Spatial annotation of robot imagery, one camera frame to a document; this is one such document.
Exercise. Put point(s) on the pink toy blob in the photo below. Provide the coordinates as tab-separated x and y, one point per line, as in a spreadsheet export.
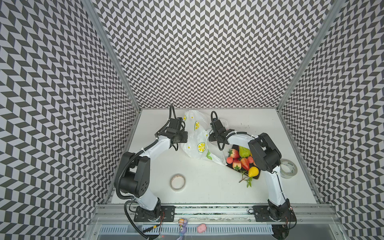
201	228

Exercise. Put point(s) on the pink fake peach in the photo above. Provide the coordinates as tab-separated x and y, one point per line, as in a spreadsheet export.
229	160

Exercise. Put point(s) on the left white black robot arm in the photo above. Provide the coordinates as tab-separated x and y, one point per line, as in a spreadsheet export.
133	175

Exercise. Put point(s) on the roll of clear tape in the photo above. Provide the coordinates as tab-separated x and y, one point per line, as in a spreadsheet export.
178	182

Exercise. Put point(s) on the white lemon print plastic bag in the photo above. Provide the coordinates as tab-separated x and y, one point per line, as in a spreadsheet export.
198	147

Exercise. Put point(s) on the red fake apple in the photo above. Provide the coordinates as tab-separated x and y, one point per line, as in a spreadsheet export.
250	160

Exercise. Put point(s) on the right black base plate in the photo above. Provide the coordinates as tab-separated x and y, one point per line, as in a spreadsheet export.
261	213

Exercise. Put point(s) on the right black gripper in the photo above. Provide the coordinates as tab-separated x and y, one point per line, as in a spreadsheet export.
214	137

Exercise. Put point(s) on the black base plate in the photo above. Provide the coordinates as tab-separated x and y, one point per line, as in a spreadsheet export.
163	213
261	213

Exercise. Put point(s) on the green fake pear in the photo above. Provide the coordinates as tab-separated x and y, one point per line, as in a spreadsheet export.
244	152

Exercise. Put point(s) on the fake strawberry pale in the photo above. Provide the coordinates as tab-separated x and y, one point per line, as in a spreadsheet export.
237	166

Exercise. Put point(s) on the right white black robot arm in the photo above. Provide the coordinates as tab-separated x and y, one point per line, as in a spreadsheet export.
267	158

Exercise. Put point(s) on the yellow fake lemon with leaves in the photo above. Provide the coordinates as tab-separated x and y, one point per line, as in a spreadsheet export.
253	173

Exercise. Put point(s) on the aluminium front rail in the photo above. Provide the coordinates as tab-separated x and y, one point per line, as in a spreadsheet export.
243	213

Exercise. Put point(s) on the purple toy figure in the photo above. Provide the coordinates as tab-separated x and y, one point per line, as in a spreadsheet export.
182	228

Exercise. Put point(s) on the black square mat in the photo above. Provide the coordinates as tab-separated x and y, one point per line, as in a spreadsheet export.
242	170

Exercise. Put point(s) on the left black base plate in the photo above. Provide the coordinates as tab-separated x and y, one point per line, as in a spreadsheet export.
163	213

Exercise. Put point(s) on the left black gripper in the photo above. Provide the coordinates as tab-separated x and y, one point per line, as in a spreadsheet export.
185	135

